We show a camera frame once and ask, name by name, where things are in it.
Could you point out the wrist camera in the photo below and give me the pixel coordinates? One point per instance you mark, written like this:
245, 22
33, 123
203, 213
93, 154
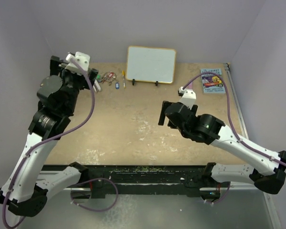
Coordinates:
82, 59
188, 97

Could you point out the small whiteboard on stand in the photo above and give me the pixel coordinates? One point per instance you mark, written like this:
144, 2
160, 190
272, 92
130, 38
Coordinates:
150, 65

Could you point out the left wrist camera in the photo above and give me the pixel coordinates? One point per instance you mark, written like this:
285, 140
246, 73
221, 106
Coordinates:
82, 59

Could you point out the aluminium frame rail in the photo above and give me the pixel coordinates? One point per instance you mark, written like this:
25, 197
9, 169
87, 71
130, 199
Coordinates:
238, 129

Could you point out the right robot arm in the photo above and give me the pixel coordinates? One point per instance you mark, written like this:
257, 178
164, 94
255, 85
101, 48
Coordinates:
263, 168

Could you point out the white eraser block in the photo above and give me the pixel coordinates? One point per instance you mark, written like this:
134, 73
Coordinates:
97, 87

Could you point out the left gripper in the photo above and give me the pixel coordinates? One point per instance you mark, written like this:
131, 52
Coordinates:
84, 82

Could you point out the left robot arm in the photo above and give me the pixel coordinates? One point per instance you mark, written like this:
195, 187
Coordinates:
23, 194

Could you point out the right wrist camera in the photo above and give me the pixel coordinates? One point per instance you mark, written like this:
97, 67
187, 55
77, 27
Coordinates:
188, 97

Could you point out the yellow white marker pen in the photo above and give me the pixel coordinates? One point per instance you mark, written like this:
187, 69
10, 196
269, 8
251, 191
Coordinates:
124, 80

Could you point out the blue paperback book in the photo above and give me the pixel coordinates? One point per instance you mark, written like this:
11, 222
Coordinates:
212, 84

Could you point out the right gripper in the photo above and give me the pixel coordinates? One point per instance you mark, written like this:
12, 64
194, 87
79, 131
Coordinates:
162, 116

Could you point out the keyring with tagged keys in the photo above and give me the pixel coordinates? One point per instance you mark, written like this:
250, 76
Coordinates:
110, 78

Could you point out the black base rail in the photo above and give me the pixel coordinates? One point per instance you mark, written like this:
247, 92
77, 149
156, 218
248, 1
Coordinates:
191, 181

